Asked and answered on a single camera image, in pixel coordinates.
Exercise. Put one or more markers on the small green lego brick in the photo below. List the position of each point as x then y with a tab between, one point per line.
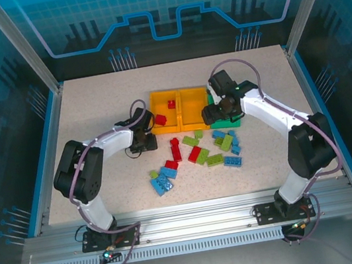
198	134
153	174

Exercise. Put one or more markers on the long red lego piece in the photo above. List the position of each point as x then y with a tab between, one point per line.
175	150

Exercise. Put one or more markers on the small blue lego brick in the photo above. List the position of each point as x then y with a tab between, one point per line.
235	141
236	150
231	133

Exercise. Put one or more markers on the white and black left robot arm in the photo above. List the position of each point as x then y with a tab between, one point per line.
114	145

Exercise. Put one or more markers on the green plastic bin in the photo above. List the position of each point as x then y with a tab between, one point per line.
228	125

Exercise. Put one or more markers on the yellow plastic bin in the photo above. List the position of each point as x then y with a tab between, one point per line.
192	106
160	99

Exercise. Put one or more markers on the small red lego brick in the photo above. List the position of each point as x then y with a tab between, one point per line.
170	104

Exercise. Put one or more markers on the small connector board with LED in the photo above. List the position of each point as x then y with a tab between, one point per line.
297	226
108	256

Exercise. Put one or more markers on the aluminium side rail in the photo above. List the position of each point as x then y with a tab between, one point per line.
54	124
306	84

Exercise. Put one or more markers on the aluminium front rail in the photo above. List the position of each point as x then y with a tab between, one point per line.
193	223

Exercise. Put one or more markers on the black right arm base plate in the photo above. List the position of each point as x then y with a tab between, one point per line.
263	215

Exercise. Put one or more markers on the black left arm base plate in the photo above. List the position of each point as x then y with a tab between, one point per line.
87	244

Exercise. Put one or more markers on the aluminium frame post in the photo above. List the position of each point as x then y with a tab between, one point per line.
308	0
25	45

